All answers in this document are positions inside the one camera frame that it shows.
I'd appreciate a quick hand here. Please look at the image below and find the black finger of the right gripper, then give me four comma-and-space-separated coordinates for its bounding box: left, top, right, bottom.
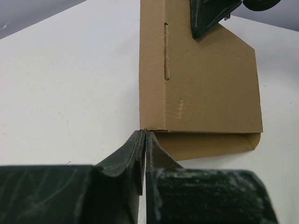
189, 0, 242, 39

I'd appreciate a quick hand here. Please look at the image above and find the brown cardboard box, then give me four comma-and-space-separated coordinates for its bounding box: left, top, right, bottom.
139, 0, 263, 161

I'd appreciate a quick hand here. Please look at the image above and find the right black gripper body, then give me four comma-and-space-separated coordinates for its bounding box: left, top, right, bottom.
242, 0, 280, 11

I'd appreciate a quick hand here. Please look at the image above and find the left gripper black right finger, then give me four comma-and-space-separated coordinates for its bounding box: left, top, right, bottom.
145, 132, 278, 224

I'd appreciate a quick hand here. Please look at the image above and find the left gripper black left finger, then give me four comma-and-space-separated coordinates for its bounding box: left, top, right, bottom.
0, 130, 145, 224

